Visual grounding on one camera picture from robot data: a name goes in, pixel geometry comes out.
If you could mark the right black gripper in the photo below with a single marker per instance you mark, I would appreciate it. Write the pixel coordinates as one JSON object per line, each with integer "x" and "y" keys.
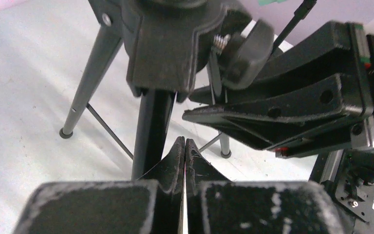
{"x": 335, "y": 48}

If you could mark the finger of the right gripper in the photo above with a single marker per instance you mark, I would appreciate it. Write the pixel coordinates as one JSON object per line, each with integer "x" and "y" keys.
{"x": 336, "y": 96}

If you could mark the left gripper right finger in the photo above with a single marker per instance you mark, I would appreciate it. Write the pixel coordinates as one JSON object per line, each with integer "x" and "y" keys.
{"x": 216, "y": 205}

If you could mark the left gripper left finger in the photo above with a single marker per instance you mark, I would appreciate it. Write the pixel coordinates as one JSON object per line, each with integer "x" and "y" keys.
{"x": 152, "y": 204}

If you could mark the black music stand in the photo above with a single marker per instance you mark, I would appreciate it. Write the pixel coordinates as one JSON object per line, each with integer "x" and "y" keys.
{"x": 168, "y": 42}

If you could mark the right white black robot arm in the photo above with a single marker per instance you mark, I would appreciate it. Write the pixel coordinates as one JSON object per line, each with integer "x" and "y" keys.
{"x": 346, "y": 175}

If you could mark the green toy microphone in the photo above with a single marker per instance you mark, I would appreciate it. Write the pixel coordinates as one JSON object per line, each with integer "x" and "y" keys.
{"x": 267, "y": 2}

